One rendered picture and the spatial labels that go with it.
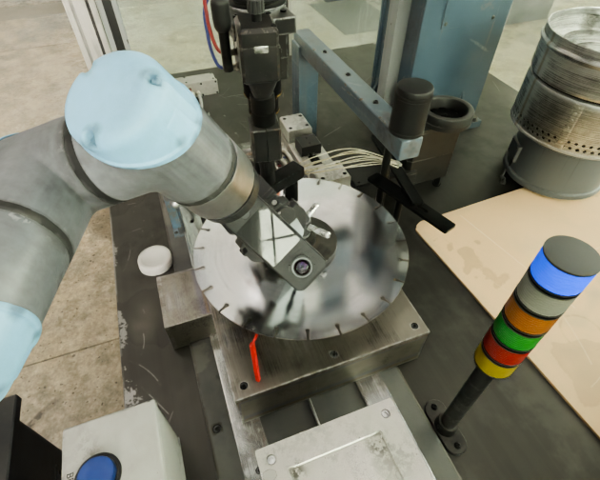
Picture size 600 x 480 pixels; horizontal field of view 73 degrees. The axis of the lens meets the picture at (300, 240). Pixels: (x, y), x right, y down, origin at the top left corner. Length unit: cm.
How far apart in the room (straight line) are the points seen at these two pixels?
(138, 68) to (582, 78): 86
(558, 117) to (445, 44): 34
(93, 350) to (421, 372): 132
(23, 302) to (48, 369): 154
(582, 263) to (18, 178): 43
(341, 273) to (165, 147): 37
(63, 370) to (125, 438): 123
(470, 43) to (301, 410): 99
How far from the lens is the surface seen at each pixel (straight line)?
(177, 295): 76
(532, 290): 42
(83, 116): 30
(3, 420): 85
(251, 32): 49
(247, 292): 58
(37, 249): 30
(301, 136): 99
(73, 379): 175
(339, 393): 72
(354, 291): 58
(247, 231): 42
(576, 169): 114
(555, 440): 80
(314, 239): 61
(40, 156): 34
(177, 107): 29
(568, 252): 41
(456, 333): 82
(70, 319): 191
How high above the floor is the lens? 141
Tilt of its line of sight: 47 degrees down
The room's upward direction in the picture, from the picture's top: straight up
